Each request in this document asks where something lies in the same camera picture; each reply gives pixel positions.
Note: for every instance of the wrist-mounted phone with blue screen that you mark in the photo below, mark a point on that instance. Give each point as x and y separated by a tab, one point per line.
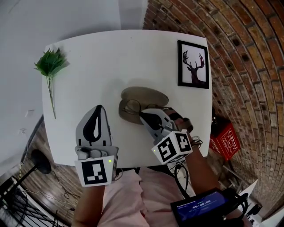
199	208

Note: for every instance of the person's left forearm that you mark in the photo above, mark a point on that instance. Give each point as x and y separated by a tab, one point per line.
88	206

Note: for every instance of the black floor lamp base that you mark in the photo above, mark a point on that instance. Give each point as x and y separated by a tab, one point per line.
41	160

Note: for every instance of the red box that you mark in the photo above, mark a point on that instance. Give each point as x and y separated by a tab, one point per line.
226	142

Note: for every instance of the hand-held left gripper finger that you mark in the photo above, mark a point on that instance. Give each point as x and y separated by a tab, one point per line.
104	133

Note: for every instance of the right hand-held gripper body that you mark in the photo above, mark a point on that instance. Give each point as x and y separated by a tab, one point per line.
170	148

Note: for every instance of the green artificial leaf sprig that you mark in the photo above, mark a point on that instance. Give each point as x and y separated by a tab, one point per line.
52	63

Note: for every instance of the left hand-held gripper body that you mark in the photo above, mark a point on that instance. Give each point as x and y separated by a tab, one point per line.
95	173

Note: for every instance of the black framed deer picture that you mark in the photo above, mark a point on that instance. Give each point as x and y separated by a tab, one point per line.
193	64

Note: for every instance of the black wrist bands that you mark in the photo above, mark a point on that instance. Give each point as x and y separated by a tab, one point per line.
196	142

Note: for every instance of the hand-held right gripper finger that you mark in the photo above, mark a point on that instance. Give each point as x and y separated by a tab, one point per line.
153	115

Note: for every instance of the person's pink clothing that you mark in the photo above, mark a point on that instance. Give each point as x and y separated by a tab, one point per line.
133	199

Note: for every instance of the person's right forearm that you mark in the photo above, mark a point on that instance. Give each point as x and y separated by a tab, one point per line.
200	166

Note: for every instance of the black metal rack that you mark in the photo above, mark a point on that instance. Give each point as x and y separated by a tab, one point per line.
13	208

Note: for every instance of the tan glasses case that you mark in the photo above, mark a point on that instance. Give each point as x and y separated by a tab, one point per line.
144	94

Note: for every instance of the person's right hand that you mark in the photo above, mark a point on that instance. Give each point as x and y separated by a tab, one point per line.
183	124

